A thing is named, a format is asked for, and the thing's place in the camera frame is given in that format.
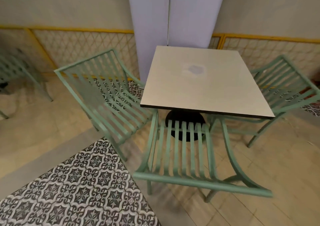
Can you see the yellow framed lattice fence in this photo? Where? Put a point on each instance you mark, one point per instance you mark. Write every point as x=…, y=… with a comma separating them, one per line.
x=262, y=51
x=75, y=48

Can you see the black round table base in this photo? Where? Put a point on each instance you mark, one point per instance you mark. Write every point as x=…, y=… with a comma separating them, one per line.
x=185, y=119

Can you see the green slatted metal chair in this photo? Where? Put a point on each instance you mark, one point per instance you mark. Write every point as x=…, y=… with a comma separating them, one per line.
x=110, y=103
x=185, y=158
x=285, y=83
x=15, y=68

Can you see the pale lavender pillar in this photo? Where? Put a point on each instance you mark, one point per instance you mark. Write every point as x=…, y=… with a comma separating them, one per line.
x=172, y=13

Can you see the square beige table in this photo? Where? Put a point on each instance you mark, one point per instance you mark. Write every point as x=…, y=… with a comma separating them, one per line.
x=197, y=83

